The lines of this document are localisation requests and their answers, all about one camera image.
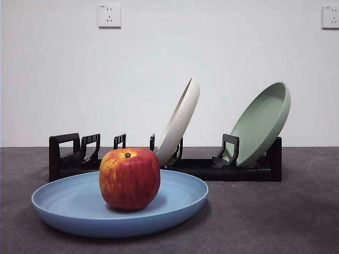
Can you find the red yellow apple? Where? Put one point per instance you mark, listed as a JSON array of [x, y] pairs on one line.
[[129, 180]]

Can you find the blue plate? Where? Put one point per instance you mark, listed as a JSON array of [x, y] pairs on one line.
[[180, 193]]

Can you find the cream plate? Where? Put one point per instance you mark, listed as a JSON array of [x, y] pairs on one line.
[[182, 119]]

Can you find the black plate rack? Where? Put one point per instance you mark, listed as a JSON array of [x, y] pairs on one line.
[[238, 174]]

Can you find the green plate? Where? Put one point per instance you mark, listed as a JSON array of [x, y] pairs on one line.
[[259, 121]]

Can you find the white wall socket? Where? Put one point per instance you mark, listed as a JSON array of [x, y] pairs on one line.
[[109, 15], [331, 17]]

